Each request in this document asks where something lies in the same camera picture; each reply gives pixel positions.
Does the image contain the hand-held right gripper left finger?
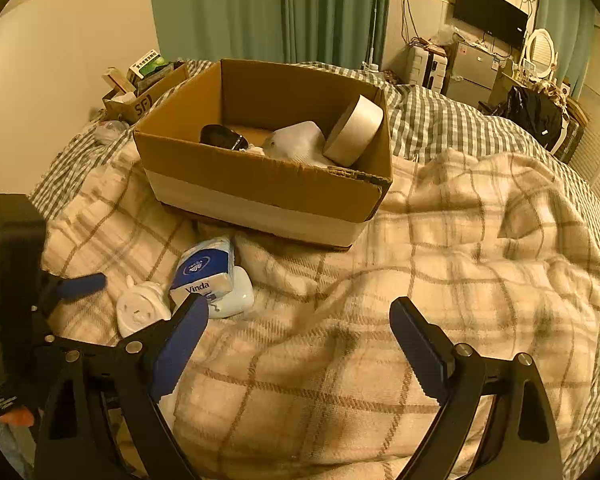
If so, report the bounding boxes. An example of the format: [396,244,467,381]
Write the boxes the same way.
[32,294,210,480]

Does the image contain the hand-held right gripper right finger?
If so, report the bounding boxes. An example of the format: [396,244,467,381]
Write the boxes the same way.
[389,296,564,480]

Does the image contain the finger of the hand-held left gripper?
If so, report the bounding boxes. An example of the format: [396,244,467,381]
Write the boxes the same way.
[40,272,107,307]

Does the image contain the white round plug adapter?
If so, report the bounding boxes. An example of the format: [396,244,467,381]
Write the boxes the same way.
[116,275,173,339]

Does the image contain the blue white tissue pack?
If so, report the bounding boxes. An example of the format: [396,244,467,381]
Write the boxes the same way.
[169,237,237,311]

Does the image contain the large brown cardboard box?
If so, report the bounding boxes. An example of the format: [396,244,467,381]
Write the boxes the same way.
[132,58,394,253]

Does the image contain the person's left hand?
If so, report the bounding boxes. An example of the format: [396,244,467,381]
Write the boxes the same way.
[0,400,35,427]

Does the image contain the white plastic case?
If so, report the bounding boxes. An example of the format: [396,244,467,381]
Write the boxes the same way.
[207,265,255,319]

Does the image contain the beige plaid blanket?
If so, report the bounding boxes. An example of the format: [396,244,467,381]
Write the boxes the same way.
[42,130,600,480]

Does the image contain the clear crumpled plastic bag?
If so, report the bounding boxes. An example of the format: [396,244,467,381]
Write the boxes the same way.
[92,120,132,144]

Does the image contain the small brown cardboard box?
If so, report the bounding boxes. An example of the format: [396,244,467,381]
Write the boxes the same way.
[102,62,190,125]

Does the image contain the black glossy object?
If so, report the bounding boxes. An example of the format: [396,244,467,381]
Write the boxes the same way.
[200,124,251,152]

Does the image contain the beige paper packet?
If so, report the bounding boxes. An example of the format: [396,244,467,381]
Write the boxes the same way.
[102,66,132,94]

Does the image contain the green white carton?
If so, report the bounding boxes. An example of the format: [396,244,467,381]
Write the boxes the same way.
[128,51,174,82]

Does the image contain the white plastic bag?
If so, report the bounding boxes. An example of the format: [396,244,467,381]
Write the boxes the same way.
[247,120,333,168]

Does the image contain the beige tape roll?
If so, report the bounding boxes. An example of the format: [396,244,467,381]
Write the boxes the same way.
[323,94,385,167]

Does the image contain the black clothing pile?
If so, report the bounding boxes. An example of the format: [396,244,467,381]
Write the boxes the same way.
[490,85,564,151]

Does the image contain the silver small fridge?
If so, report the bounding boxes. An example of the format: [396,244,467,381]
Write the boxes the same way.
[447,40,501,109]

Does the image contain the white drawer cabinet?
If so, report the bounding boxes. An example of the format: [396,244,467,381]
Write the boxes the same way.
[405,44,449,94]

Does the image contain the white louvered door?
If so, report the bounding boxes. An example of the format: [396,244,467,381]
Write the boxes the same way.
[565,25,600,196]

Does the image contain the white oval mirror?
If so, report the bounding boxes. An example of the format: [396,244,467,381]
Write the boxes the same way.
[522,29,559,82]

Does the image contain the white pole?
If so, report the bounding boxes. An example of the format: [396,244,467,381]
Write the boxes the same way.
[367,0,381,71]

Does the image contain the wide green curtain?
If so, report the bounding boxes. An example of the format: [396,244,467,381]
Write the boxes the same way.
[147,0,394,68]

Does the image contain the narrow green curtain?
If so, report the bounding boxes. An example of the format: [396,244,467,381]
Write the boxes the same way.
[535,0,599,61]

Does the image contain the black wall television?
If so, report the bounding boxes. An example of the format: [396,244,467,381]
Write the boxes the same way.
[452,0,529,51]

